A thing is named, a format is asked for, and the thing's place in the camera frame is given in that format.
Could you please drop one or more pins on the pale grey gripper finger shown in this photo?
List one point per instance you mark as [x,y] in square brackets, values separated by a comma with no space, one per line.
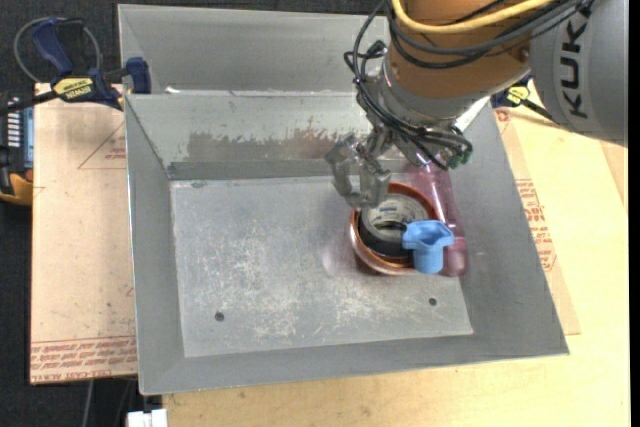
[374,187]
[341,170]

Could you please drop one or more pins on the black tape roll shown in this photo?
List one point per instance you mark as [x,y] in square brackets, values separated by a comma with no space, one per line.
[382,235]

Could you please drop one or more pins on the clear pink plastic bottle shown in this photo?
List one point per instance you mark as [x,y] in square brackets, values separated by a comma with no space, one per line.
[442,195]

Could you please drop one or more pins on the copper-coloured round bowl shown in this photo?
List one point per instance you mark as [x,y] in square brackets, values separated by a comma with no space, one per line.
[372,260]

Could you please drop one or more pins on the blue plastic cap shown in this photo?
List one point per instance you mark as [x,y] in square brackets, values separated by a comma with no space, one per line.
[426,242]

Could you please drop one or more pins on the grey metal bin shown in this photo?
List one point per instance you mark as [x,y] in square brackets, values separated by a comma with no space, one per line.
[260,265]

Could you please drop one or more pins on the brown cardboard board, red print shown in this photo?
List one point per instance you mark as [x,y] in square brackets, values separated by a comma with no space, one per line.
[80,225]

